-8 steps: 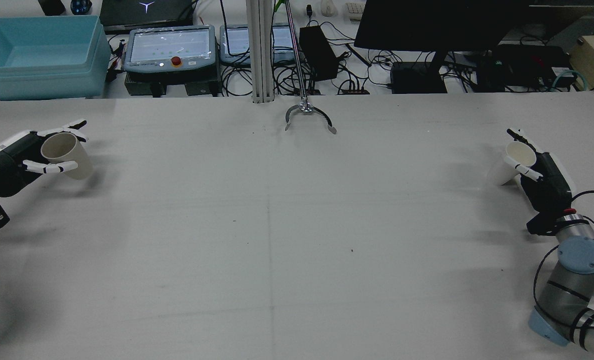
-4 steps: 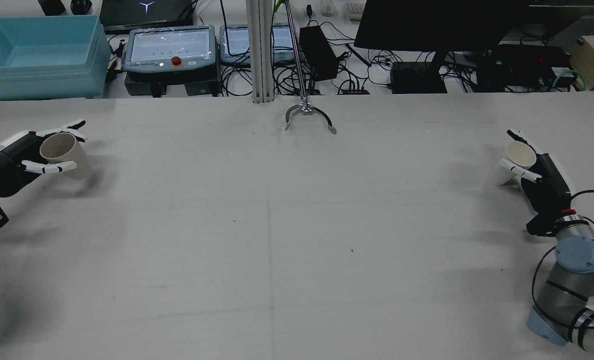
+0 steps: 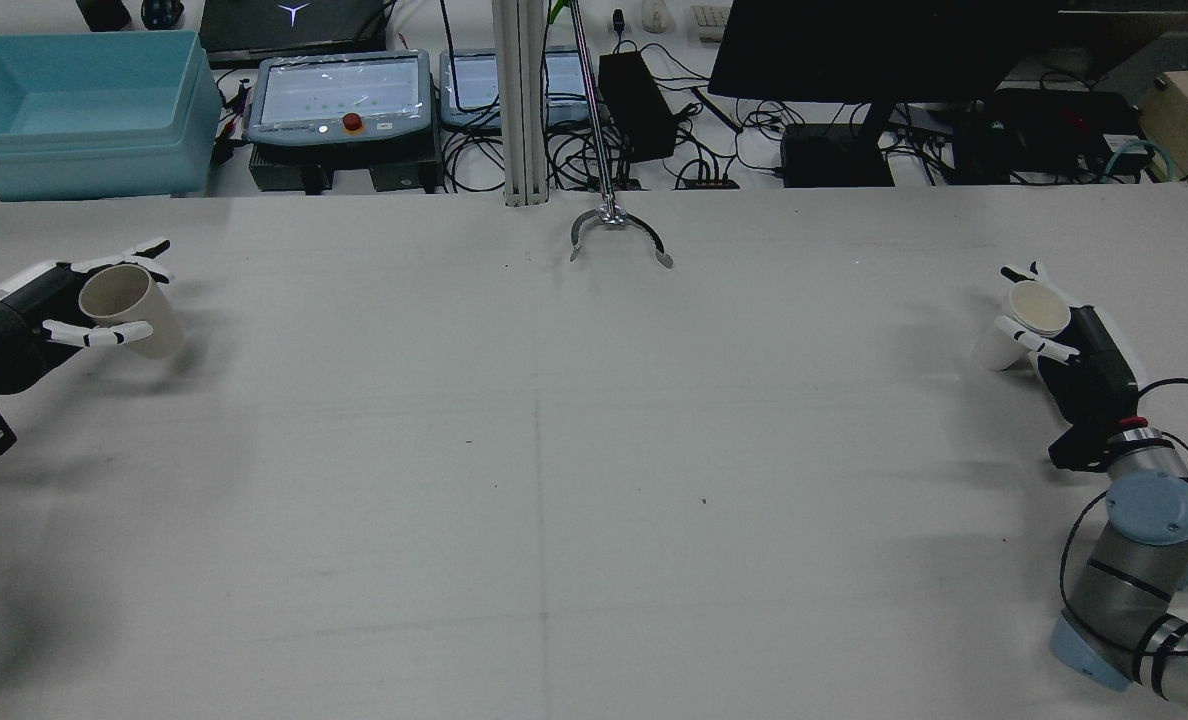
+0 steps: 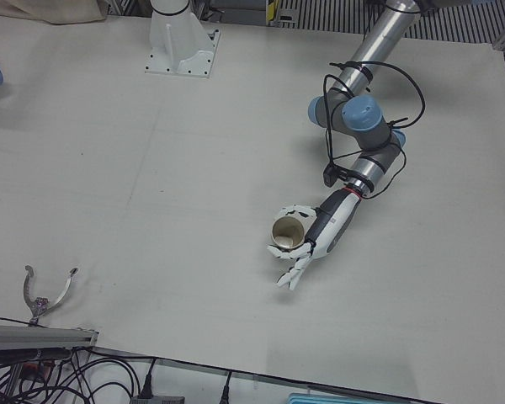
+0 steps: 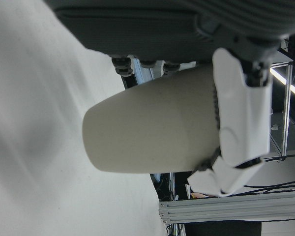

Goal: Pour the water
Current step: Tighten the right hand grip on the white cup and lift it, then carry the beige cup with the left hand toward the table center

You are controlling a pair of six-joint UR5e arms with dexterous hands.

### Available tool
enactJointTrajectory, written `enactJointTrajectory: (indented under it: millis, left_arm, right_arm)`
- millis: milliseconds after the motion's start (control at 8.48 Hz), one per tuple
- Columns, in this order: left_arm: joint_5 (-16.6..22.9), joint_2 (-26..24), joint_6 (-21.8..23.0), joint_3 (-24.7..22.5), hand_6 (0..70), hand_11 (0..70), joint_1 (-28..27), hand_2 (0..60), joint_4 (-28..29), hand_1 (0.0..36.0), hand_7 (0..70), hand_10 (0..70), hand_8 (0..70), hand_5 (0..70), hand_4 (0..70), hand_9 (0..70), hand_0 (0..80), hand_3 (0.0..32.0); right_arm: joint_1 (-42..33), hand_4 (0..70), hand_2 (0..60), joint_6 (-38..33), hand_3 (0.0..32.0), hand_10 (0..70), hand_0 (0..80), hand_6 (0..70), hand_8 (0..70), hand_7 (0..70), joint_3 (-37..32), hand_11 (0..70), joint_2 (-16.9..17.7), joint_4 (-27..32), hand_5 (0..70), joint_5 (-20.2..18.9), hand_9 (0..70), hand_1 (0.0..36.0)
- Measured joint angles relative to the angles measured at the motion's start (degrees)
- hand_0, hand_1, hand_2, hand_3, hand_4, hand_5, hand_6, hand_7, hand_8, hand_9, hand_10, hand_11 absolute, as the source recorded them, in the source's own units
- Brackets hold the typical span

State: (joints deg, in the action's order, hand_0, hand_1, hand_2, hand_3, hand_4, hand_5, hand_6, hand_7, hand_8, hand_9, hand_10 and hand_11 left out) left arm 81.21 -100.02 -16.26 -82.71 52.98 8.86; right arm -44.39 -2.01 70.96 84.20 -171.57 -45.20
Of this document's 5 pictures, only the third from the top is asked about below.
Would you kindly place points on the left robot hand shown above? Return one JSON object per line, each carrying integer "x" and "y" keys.
{"x": 4, "y": 330}

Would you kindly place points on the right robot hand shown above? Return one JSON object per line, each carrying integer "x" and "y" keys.
{"x": 1099, "y": 370}

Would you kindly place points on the white paper cup stack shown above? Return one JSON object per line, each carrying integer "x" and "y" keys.
{"x": 1039, "y": 305}

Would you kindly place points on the beige paper cup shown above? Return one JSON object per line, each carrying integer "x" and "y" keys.
{"x": 159, "y": 335}

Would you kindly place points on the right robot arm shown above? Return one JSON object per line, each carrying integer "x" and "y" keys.
{"x": 1144, "y": 540}

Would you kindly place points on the teal tube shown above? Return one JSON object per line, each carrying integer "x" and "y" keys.
{"x": 1144, "y": 150}

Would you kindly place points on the light blue plastic bin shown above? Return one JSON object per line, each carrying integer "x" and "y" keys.
{"x": 84, "y": 110}

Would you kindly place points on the black electronics box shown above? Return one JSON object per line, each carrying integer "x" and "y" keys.
{"x": 1044, "y": 130}

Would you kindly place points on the black pendant base box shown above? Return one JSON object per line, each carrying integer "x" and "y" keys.
{"x": 284, "y": 170}

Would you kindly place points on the black cylinder object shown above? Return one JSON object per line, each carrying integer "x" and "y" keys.
{"x": 104, "y": 12}

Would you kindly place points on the small black box computer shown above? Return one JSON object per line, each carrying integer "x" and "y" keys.
{"x": 824, "y": 160}

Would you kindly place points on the blue glowing gadget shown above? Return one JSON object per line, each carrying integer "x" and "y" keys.
{"x": 162, "y": 12}

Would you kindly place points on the black Huawei monitor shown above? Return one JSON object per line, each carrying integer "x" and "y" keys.
{"x": 904, "y": 50}

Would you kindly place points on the teach pendant with red button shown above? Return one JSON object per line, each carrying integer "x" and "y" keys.
{"x": 339, "y": 95}

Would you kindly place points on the black laptop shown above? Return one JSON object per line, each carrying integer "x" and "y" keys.
{"x": 294, "y": 30}

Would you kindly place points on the black USB hub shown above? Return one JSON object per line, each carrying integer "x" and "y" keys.
{"x": 709, "y": 183}

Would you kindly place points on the white keyboard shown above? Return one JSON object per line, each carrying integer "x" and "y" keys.
{"x": 709, "y": 22}

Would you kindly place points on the black power adapter brick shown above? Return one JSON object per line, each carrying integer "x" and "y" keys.
{"x": 639, "y": 105}

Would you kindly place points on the metal reacher grabber tool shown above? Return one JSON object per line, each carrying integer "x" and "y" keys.
{"x": 594, "y": 130}

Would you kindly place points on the white computer mouse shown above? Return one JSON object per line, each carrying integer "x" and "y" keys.
{"x": 655, "y": 15}

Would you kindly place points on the grey teach pendant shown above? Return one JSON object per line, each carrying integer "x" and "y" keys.
{"x": 564, "y": 95}

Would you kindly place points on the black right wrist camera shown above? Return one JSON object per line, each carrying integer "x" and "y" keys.
{"x": 1079, "y": 450}

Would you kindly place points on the aluminium profile post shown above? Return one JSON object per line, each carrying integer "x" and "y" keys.
{"x": 521, "y": 100}

